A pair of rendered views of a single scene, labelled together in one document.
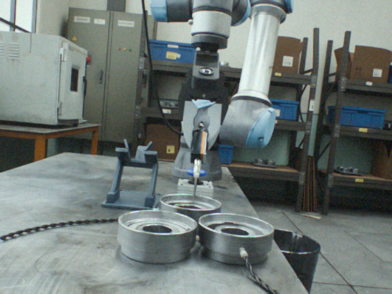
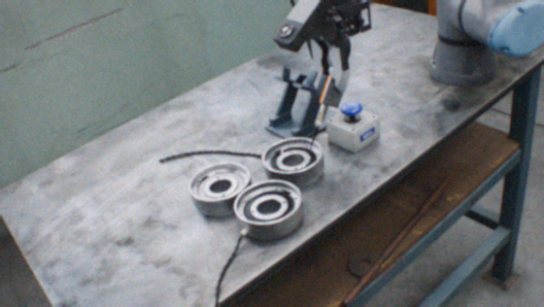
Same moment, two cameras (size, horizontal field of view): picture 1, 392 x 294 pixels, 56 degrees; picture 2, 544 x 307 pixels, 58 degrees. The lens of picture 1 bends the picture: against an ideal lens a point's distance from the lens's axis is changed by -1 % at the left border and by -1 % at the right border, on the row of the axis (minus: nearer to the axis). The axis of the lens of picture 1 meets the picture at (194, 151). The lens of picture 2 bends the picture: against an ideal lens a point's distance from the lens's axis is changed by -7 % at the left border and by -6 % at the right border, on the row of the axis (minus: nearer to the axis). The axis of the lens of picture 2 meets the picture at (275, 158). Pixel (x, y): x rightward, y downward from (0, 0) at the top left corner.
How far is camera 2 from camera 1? 0.74 m
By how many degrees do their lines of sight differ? 60
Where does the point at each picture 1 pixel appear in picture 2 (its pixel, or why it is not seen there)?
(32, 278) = (138, 202)
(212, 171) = (466, 74)
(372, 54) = not seen: outside the picture
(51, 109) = not seen: outside the picture
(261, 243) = (257, 228)
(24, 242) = (168, 167)
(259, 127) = (497, 34)
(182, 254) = (221, 213)
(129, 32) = not seen: outside the picture
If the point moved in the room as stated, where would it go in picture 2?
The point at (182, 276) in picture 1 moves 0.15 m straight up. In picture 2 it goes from (201, 231) to (177, 154)
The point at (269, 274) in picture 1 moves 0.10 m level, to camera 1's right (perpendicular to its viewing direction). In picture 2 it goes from (255, 255) to (298, 289)
